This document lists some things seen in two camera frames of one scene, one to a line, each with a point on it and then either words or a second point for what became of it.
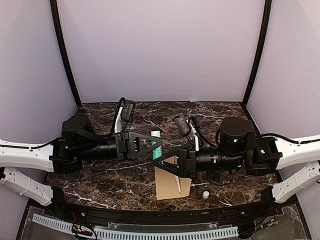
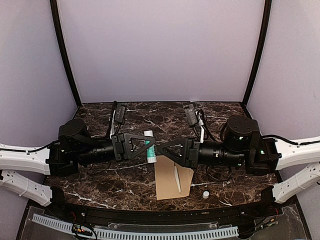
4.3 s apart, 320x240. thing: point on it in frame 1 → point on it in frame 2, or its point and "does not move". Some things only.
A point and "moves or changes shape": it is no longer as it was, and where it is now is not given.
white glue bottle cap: [205, 194] does not move
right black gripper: [182, 168] → [186, 160]
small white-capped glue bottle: [157, 153] moves or changes shape
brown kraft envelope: [167, 185] does not move
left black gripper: [128, 144] does not move
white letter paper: [178, 182] does not move
